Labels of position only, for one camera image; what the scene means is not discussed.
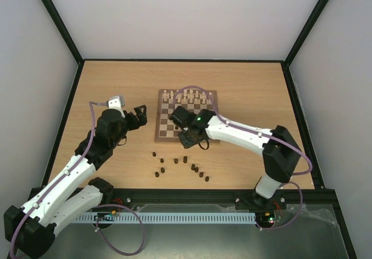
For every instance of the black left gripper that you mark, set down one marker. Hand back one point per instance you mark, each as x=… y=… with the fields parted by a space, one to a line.
x=135 y=124

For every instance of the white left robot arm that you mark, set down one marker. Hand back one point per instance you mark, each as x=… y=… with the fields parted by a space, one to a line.
x=33 y=227

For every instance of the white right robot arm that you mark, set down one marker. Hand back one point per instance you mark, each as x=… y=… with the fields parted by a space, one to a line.
x=277 y=147

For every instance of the wooden chess board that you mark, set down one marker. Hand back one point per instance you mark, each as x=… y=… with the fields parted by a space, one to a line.
x=175 y=106

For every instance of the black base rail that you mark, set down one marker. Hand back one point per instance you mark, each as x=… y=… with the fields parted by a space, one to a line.
x=244 y=199

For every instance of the light blue cable duct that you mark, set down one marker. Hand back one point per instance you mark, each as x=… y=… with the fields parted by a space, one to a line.
x=169 y=218

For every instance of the black frame post left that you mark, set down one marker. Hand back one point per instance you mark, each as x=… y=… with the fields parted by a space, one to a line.
x=62 y=29

